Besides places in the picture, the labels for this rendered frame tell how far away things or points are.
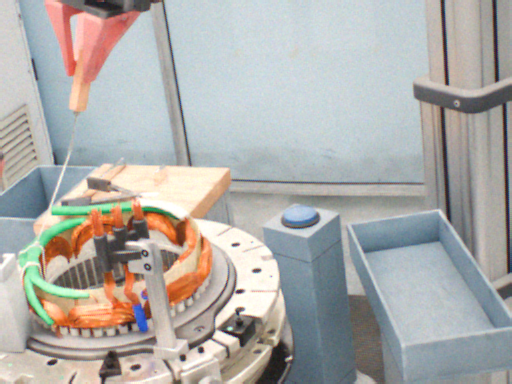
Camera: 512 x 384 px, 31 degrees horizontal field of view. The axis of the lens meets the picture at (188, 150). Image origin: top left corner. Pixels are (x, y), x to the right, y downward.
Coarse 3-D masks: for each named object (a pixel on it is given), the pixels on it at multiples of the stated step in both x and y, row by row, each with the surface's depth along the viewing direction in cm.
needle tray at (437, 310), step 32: (352, 224) 104; (384, 224) 105; (416, 224) 105; (448, 224) 101; (352, 256) 104; (384, 256) 105; (416, 256) 103; (448, 256) 102; (384, 288) 98; (416, 288) 97; (448, 288) 96; (480, 288) 91; (384, 320) 89; (416, 320) 92; (448, 320) 91; (480, 320) 90; (384, 352) 101; (416, 352) 82; (448, 352) 82; (480, 352) 82
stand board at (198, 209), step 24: (144, 168) 129; (168, 168) 128; (192, 168) 127; (216, 168) 125; (72, 192) 126; (168, 192) 121; (192, 192) 119; (216, 192) 121; (48, 216) 119; (72, 216) 118; (192, 216) 114
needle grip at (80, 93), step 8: (80, 48) 82; (80, 56) 82; (80, 64) 83; (80, 72) 83; (80, 80) 83; (80, 88) 83; (88, 88) 84; (72, 96) 84; (80, 96) 84; (88, 96) 84; (72, 104) 84; (80, 104) 84
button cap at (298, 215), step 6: (288, 210) 115; (294, 210) 114; (300, 210) 114; (306, 210) 114; (312, 210) 114; (288, 216) 113; (294, 216) 113; (300, 216) 113; (306, 216) 113; (312, 216) 113; (288, 222) 113; (294, 222) 113; (300, 222) 112; (306, 222) 112
